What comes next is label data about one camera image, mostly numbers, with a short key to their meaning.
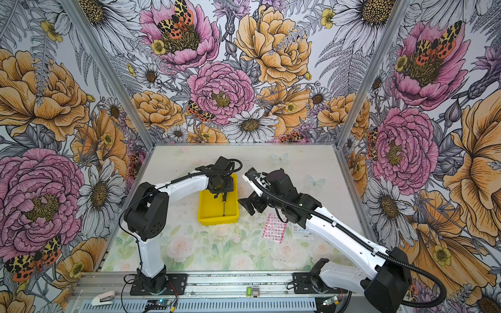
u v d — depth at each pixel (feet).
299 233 2.86
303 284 2.41
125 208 3.28
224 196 3.18
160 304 2.31
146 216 1.67
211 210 3.06
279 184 1.76
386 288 1.22
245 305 2.55
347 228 1.51
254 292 2.30
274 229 2.91
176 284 2.45
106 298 2.29
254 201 2.10
